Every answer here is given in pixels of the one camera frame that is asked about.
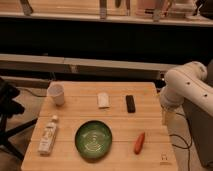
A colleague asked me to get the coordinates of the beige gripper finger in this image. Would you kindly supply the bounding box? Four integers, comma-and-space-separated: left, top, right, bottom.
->
162, 108, 175, 125

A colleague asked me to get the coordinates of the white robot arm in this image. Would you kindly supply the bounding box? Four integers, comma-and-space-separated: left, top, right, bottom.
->
159, 61, 213, 125

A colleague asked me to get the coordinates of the green ceramic bowl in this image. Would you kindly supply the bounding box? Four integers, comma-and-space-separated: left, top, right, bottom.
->
75, 120, 113, 160

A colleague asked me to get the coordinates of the orange carrot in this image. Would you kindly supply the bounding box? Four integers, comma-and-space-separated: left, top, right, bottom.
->
134, 132, 145, 154

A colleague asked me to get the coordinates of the black rectangular block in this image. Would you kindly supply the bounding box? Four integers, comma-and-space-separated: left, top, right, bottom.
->
126, 95, 136, 113

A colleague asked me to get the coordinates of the white rectangular sponge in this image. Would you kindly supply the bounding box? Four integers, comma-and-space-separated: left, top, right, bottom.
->
97, 93, 109, 108

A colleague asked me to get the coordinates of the white paper cup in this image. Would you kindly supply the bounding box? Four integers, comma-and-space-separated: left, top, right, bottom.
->
47, 84, 65, 106

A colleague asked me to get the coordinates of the white squeeze bottle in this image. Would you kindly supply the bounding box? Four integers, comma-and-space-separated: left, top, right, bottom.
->
38, 115, 58, 155

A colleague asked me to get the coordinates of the black chair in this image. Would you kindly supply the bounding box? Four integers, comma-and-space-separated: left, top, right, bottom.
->
0, 77, 37, 160

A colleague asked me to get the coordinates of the black floor cable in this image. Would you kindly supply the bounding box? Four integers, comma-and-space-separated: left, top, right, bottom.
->
169, 111, 193, 171

